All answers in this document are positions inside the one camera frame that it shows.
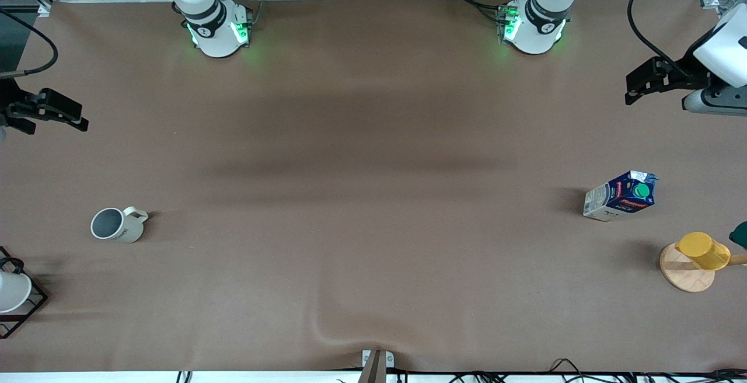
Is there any blue milk carton green cap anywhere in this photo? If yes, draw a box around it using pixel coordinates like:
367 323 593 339
583 170 660 222

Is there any cream mug grey inside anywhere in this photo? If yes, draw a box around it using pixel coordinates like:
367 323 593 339
90 206 149 244

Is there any white cup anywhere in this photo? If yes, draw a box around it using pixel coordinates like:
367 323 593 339
0 270 33 314

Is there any yellow cup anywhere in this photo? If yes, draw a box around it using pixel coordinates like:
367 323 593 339
675 232 732 271

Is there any wooden mug stand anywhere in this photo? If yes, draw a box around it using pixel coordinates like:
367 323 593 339
659 242 747 294

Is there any brown table cover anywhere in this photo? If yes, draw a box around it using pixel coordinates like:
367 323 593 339
0 0 747 373

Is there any black wire rack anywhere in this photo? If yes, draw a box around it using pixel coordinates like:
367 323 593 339
0 246 49 339

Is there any black looped cable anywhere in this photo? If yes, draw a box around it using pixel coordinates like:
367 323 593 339
549 358 591 383

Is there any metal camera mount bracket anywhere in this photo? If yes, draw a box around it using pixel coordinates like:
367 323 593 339
361 349 395 383

